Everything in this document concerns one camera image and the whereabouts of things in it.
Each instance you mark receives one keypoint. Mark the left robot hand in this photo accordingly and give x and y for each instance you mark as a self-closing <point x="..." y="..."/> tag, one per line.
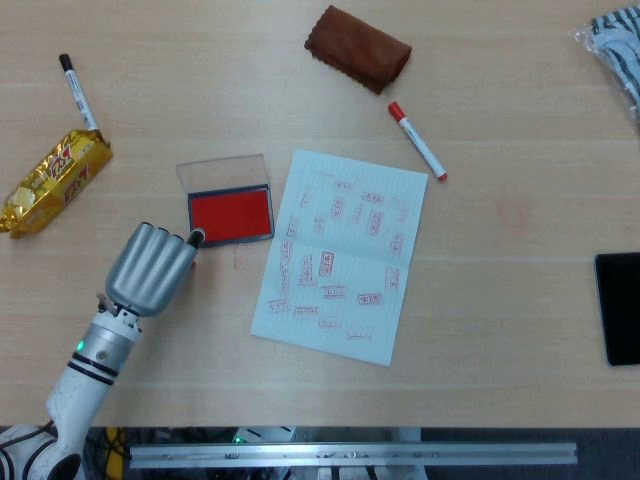
<point x="147" y="270"/>

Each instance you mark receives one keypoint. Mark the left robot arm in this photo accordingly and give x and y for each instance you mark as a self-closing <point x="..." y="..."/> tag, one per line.
<point x="75" y="395"/>

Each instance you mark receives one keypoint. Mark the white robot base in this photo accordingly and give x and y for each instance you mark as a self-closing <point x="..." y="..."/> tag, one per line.
<point x="265" y="434"/>

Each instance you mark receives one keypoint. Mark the white stamped paper sheet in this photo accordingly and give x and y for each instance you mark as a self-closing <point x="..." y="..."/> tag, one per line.
<point x="345" y="260"/>

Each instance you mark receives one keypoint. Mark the red ink pad clear lid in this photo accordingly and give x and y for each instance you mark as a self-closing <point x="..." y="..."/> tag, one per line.
<point x="230" y="212"/>

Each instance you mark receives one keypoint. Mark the gold snack package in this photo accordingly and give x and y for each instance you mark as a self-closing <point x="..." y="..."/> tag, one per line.
<point x="55" y="182"/>

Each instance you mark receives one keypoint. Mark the black capped whiteboard marker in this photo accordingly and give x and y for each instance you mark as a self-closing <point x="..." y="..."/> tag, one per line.
<point x="77" y="92"/>

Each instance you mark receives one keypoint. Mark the red capped whiteboard marker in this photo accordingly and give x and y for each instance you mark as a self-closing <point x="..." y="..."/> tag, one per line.
<point x="417" y="140"/>

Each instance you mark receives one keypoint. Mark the folded brown cloth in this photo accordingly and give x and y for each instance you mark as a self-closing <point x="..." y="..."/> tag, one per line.
<point x="357" y="50"/>

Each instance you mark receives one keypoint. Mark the black smartphone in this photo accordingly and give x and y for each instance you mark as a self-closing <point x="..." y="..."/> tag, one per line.
<point x="620" y="310"/>

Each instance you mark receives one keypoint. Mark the striped fabric in plastic bag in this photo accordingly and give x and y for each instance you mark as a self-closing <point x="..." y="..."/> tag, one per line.
<point x="617" y="55"/>

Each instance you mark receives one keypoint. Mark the aluminium rail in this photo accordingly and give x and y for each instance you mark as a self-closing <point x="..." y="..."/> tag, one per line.
<point x="350" y="455"/>

